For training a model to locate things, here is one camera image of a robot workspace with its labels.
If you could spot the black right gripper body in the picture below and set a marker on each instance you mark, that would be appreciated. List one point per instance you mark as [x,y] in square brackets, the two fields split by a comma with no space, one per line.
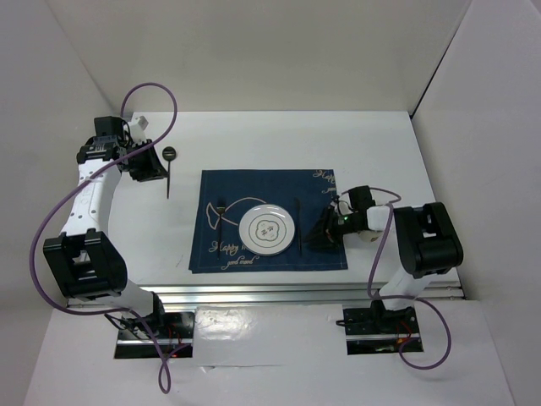
[347,223]

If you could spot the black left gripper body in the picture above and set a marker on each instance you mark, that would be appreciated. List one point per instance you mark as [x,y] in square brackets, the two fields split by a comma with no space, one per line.
[144,167]

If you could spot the black table knife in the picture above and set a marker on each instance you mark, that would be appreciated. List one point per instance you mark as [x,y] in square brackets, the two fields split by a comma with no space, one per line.
[299,225]

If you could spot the white round plate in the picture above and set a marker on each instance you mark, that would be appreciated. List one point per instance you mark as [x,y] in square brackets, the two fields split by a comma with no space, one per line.
[266,230]

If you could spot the black fork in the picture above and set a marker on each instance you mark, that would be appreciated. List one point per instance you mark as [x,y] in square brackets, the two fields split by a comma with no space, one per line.
[220,209]

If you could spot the navy fish placemat cloth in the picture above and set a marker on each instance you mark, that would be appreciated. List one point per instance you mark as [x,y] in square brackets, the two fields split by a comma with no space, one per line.
[244,189]

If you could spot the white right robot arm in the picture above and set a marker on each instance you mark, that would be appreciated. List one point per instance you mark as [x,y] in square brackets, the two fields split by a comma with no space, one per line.
[427,245]

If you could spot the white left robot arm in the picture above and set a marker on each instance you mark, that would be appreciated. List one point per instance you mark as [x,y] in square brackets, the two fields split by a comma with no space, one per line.
[83,260]

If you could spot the black spoon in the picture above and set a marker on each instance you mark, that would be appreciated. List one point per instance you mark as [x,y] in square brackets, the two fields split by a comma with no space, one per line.
[169,154]

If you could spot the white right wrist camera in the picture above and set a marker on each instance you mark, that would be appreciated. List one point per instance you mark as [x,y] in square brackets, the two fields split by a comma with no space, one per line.
[342,207]

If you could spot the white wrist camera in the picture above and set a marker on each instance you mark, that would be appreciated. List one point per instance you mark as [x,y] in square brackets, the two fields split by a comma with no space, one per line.
[342,207]
[137,126]

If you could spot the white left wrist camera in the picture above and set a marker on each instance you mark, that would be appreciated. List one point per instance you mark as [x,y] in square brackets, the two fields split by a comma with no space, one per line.
[137,126]

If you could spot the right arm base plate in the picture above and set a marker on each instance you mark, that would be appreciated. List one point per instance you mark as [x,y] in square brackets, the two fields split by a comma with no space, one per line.
[375,330]

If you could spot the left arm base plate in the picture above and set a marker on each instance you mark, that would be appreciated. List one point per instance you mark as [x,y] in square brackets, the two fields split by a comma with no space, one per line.
[175,337]

